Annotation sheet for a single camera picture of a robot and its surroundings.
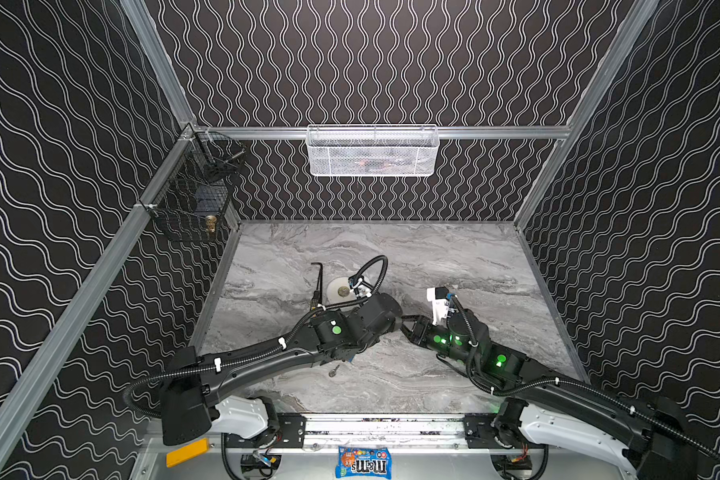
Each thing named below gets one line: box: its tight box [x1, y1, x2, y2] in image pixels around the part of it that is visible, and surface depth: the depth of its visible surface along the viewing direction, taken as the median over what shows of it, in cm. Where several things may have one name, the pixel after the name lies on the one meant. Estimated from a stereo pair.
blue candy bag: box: [335, 446, 392, 479], surface depth 71 cm
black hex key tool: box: [310, 262, 323, 309], surface depth 102 cm
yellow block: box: [166, 438, 209, 468], surface depth 72 cm
